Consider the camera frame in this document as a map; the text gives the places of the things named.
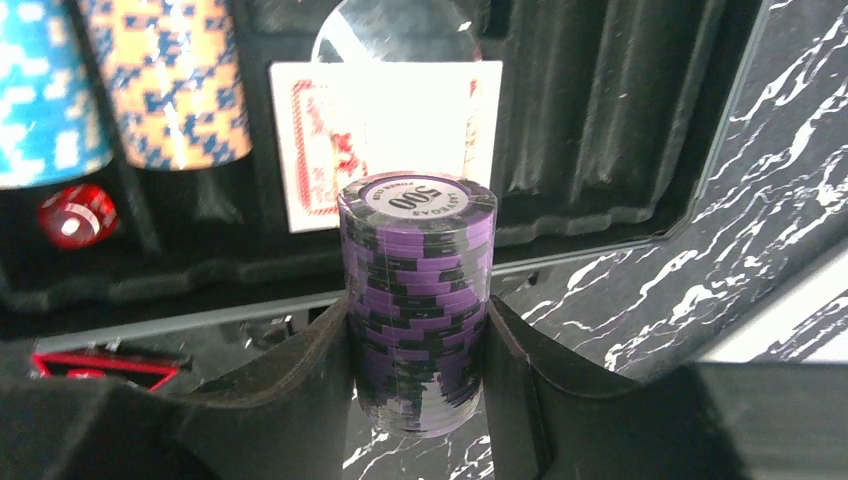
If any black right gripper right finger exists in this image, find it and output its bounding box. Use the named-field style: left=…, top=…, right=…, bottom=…
left=484, top=298, right=847, bottom=479

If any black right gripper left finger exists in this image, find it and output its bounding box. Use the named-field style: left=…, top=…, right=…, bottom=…
left=1, top=300, right=353, bottom=479

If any purple poker chip stack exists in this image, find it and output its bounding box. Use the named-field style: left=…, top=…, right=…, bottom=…
left=338, top=172, right=498, bottom=438

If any black foam-lined poker case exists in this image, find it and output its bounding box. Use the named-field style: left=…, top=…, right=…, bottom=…
left=1, top=1, right=768, bottom=341

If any upper all-in triangle button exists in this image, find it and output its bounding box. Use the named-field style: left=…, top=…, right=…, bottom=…
left=30, top=349, right=192, bottom=391

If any red die in case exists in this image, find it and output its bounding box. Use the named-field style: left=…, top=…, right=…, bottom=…
left=37, top=183, right=120, bottom=250

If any red playing card deck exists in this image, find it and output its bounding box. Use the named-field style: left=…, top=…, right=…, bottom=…
left=269, top=61, right=503, bottom=233

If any orange blue chip stack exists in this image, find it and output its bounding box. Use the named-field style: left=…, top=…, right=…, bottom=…
left=78, top=0, right=252, bottom=171

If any light blue chip stack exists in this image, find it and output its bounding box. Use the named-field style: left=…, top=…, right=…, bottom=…
left=1, top=1, right=113, bottom=190

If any clear round dealer button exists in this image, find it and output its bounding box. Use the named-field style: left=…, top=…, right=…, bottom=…
left=310, top=0, right=482, bottom=63

